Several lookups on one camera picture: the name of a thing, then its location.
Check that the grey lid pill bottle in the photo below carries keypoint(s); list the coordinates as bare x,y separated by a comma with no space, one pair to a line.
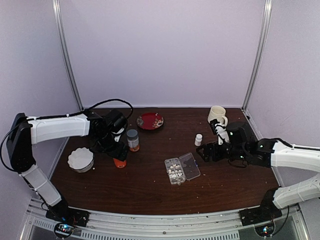
133,140

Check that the orange pill bottle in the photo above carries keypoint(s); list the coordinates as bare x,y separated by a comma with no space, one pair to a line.
119,163

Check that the left aluminium frame post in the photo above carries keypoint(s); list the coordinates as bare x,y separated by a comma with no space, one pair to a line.
65,53

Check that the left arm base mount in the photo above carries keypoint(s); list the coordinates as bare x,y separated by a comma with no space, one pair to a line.
67,216

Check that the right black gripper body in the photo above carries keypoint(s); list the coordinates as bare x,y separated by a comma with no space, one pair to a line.
236,153

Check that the right aluminium frame post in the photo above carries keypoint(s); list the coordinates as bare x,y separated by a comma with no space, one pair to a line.
264,30

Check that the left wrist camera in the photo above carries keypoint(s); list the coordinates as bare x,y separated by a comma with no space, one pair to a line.
117,135

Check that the aluminium frame post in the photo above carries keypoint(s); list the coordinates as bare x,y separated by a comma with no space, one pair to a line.
264,30
65,53

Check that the red floral plate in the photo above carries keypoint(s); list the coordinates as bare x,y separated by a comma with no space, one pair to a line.
150,121

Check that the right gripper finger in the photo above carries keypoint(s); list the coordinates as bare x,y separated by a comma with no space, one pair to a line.
207,148
206,157

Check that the clear plastic pill organizer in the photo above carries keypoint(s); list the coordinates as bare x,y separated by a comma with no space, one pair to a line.
181,169

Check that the cream textured mug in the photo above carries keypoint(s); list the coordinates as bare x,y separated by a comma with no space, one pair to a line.
219,113

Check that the white pill bottle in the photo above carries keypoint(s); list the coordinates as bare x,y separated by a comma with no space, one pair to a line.
198,140

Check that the white scalloped bowl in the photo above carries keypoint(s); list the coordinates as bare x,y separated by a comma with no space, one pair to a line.
81,160

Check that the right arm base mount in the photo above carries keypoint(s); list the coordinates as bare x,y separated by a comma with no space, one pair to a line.
266,211

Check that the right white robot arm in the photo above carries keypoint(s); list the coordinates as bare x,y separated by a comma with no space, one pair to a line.
296,157

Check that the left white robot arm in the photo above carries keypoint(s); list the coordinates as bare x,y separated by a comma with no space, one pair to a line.
28,131

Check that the front aluminium rail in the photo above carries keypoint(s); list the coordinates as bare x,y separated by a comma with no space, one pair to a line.
225,225

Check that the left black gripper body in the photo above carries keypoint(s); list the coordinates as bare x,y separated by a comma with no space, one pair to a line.
106,144

